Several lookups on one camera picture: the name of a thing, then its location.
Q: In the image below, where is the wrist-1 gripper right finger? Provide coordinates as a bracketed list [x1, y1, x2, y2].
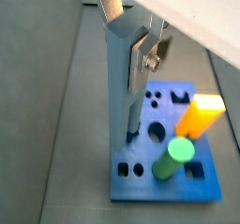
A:
[128, 13, 164, 94]

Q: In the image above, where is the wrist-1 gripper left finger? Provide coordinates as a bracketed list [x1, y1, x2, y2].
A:
[97, 0, 124, 29]

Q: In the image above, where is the light blue square-circle object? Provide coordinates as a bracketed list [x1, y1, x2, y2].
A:
[107, 6, 155, 151]

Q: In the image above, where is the yellow square peg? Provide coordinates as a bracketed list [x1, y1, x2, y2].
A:
[174, 94, 226, 140]

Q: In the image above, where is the dark blue star peg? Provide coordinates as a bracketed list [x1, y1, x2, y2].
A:
[126, 131, 139, 143]

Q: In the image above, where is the green cylinder peg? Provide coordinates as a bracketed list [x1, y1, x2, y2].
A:
[152, 137, 195, 180]

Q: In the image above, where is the blue foam peg block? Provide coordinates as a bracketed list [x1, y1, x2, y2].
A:
[111, 81, 222, 202]

